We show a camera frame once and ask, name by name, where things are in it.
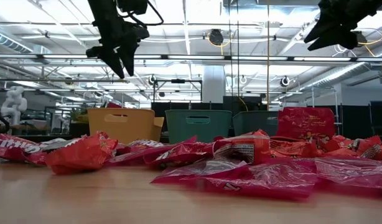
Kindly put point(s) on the white building pillar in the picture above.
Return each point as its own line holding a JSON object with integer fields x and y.
{"x": 213, "y": 84}

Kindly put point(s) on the yellow plastic bin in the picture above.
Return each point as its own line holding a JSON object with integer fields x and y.
{"x": 125, "y": 124}

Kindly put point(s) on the red Skittles packet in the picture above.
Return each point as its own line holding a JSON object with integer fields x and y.
{"x": 244, "y": 146}
{"x": 181, "y": 154}
{"x": 306, "y": 123}
{"x": 13, "y": 146}

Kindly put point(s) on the grey ceiling duct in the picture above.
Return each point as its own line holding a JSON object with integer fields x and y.
{"x": 10, "y": 40}

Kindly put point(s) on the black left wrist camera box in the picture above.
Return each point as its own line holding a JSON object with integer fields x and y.
{"x": 132, "y": 5}

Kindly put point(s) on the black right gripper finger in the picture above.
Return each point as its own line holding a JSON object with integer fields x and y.
{"x": 328, "y": 26}
{"x": 337, "y": 42}

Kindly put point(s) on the red storage bin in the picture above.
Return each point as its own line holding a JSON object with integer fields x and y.
{"x": 114, "y": 105}

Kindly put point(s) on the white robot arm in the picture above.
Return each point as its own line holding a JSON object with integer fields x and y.
{"x": 13, "y": 104}

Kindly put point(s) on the orange Reese's packet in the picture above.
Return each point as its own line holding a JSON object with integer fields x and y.
{"x": 349, "y": 146}
{"x": 290, "y": 147}

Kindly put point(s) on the green potted plant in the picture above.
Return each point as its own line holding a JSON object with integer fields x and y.
{"x": 79, "y": 115}

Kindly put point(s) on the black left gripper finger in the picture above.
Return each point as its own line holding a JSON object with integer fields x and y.
{"x": 128, "y": 56}
{"x": 111, "y": 62}

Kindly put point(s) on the crumpled red candy bag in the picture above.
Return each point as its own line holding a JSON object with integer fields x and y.
{"x": 82, "y": 154}

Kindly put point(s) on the dark teal plastic bin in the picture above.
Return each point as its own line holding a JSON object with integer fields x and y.
{"x": 256, "y": 123}

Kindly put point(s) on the black partition panel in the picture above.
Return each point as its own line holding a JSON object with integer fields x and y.
{"x": 356, "y": 119}

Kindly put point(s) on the black gantry frame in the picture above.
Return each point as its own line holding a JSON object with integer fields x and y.
{"x": 178, "y": 81}

